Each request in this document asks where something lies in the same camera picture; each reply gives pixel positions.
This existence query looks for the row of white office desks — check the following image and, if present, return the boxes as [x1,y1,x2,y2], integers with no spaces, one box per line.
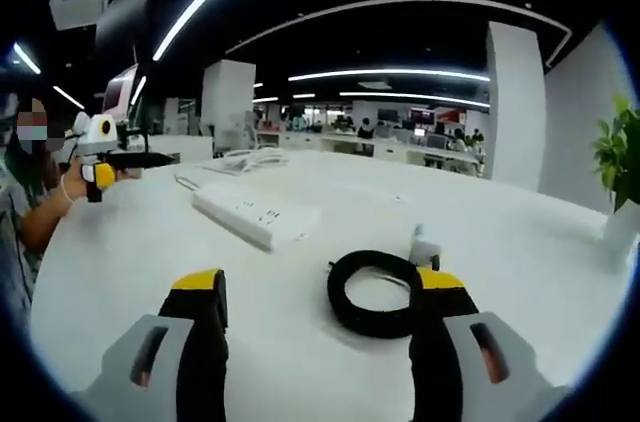
[256,128,487,177]

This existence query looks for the green potted plant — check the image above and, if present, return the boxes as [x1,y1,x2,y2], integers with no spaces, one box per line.
[591,93,640,264]

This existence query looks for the white desk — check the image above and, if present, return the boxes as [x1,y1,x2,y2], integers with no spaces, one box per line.
[29,148,632,422]

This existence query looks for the person's torso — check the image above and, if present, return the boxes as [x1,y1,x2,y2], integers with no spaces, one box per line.
[0,141,51,303]

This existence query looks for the long straight ceiling light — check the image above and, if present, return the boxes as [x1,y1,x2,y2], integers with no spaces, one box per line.
[287,68,493,84]

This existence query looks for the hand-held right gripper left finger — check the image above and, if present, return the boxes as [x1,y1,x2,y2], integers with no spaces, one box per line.
[72,268,230,422]

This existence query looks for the white power strip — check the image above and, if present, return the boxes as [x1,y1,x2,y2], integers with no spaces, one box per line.
[191,182,322,252]

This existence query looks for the white charger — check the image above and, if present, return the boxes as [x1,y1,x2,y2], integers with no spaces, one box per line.
[408,223,444,272]

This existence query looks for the short straight ceiling light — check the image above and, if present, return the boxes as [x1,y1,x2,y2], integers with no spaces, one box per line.
[339,90,490,109]

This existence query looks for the person's left hand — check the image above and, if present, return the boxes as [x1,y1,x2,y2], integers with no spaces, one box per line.
[65,163,91,203]

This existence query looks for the black charger cable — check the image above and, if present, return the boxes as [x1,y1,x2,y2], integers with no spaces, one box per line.
[326,249,424,341]

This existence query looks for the long curved ceiling light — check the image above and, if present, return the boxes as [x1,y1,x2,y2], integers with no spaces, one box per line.
[151,0,282,63]

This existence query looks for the white power strip cable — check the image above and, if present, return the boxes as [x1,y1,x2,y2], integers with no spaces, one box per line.
[173,172,205,192]

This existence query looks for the large monitor on stand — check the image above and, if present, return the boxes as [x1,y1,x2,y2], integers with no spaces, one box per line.
[94,0,160,69]

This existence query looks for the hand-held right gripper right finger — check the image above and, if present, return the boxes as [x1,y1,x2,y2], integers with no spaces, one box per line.
[408,268,571,422]

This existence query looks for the ceiling air conditioner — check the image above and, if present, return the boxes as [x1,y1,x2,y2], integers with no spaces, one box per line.
[48,0,112,32]

